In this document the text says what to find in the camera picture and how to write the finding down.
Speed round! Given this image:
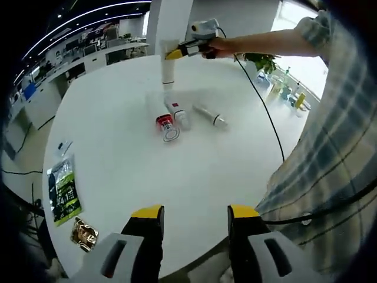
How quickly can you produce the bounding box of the green potted plant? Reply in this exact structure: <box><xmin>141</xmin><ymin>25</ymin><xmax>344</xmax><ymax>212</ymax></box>
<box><xmin>243</xmin><ymin>52</ymin><xmax>278</xmax><ymax>75</ymax></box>

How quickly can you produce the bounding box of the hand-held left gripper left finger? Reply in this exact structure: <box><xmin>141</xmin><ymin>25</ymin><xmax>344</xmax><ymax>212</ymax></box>
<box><xmin>69</xmin><ymin>203</ymin><xmax>166</xmax><ymax>283</ymax></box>

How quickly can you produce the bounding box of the person in plaid shirt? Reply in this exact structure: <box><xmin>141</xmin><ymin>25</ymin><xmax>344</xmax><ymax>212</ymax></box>
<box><xmin>254</xmin><ymin>8</ymin><xmax>377</xmax><ymax>277</ymax></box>

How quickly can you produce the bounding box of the black cable on shirt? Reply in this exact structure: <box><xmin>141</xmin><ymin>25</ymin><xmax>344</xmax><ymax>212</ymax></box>
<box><xmin>260</xmin><ymin>181</ymin><xmax>377</xmax><ymax>226</ymax></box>

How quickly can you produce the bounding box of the bright window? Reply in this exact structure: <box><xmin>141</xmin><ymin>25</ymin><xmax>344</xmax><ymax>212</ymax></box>
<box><xmin>270</xmin><ymin>10</ymin><xmax>329</xmax><ymax>103</ymax></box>

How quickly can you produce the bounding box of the white skincare tube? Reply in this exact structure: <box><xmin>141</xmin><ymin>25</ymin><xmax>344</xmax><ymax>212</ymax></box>
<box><xmin>160</xmin><ymin>39</ymin><xmax>178</xmax><ymax>93</ymax></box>

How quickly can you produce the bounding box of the gold foil skincare packet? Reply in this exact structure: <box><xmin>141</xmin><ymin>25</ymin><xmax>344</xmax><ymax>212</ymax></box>
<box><xmin>70</xmin><ymin>216</ymin><xmax>100</xmax><ymax>254</ymax></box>

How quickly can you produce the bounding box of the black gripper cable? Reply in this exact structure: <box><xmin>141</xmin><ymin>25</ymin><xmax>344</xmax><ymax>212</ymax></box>
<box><xmin>216</xmin><ymin>27</ymin><xmax>286</xmax><ymax>162</ymax></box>

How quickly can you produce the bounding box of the yellow bottle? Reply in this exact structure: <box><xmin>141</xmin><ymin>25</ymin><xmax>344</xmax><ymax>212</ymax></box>
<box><xmin>295</xmin><ymin>92</ymin><xmax>307</xmax><ymax>110</ymax></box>

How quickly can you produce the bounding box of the green black skincare sachet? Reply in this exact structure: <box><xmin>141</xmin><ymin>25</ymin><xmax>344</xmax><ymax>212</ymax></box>
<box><xmin>47</xmin><ymin>153</ymin><xmax>84</xmax><ymax>227</ymax></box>

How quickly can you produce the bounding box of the white office desk row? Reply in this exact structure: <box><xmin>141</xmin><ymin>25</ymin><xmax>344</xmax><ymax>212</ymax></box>
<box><xmin>5</xmin><ymin>41</ymin><xmax>150</xmax><ymax>157</ymax></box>

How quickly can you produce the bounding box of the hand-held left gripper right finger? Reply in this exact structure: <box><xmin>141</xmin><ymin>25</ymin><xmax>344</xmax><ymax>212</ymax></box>
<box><xmin>226</xmin><ymin>203</ymin><xmax>316</xmax><ymax>283</ymax></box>

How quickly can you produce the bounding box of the red collar pump skincare bottle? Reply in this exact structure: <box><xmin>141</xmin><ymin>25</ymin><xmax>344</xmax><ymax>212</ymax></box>
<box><xmin>155</xmin><ymin>114</ymin><xmax>181</xmax><ymax>144</ymax></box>

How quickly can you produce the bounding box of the blue storage bin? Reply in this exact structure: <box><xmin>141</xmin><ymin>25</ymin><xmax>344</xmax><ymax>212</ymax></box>
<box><xmin>22</xmin><ymin>81</ymin><xmax>37</xmax><ymax>100</ymax></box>

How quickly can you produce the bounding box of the person's right hand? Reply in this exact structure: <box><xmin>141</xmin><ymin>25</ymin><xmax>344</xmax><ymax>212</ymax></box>
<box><xmin>203</xmin><ymin>37</ymin><xmax>238</xmax><ymax>60</ymax></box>

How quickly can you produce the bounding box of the blue white package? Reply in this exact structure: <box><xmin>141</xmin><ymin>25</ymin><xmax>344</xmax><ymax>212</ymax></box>
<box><xmin>256</xmin><ymin>71</ymin><xmax>272</xmax><ymax>88</ymax></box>

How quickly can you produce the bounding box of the small clear packet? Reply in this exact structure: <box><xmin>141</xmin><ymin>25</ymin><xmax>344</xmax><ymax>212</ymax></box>
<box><xmin>55</xmin><ymin>140</ymin><xmax>74</xmax><ymax>157</ymax></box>

